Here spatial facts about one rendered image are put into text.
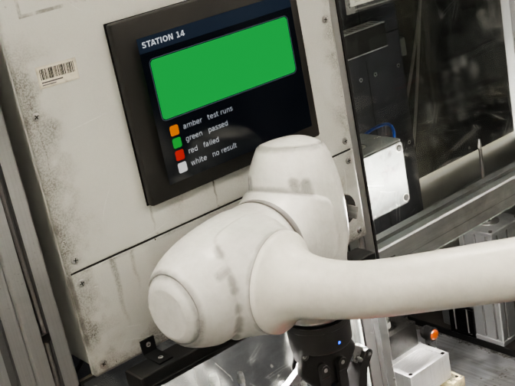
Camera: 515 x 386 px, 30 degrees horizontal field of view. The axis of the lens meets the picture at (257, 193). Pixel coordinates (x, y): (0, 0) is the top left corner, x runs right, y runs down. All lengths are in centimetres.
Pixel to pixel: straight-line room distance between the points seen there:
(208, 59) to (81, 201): 21
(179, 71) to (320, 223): 22
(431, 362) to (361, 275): 78
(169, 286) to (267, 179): 19
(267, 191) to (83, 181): 19
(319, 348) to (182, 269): 27
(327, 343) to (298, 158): 22
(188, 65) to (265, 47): 11
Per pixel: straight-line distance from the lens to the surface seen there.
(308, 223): 100
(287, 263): 90
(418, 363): 165
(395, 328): 167
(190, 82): 104
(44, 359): 104
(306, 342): 111
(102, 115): 101
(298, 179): 101
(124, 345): 108
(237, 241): 91
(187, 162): 105
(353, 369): 119
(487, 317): 187
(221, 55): 106
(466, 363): 187
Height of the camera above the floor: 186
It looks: 19 degrees down
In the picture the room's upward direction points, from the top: 11 degrees counter-clockwise
